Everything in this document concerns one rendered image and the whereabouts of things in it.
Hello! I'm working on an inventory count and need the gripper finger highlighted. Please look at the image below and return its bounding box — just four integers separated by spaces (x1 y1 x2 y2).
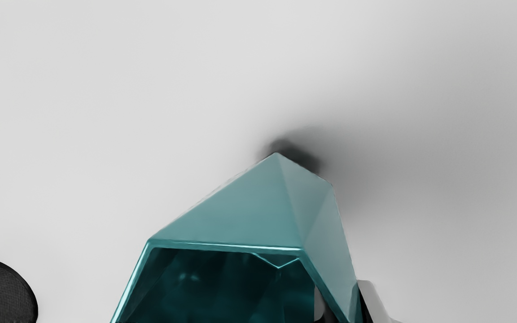
314 280 402 323

